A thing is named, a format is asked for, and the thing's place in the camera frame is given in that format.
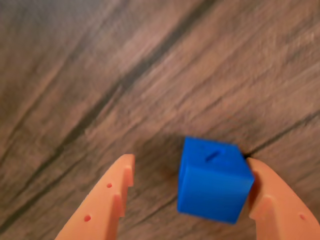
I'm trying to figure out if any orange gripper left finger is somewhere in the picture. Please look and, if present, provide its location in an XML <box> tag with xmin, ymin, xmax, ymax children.
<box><xmin>53</xmin><ymin>153</ymin><xmax>136</xmax><ymax>240</ymax></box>

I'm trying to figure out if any blue cube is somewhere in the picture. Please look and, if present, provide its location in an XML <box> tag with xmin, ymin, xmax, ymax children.
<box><xmin>176</xmin><ymin>136</ymin><xmax>256</xmax><ymax>225</ymax></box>

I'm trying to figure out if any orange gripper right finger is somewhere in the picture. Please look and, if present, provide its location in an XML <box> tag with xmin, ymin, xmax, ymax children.
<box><xmin>246</xmin><ymin>157</ymin><xmax>320</xmax><ymax>240</ymax></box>

